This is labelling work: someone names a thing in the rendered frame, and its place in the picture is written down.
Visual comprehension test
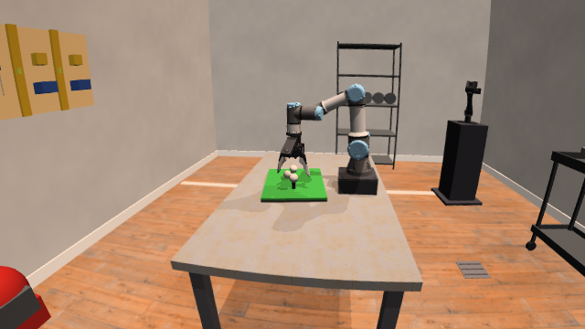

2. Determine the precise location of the green turf mat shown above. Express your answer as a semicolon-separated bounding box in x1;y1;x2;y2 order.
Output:
261;168;327;203

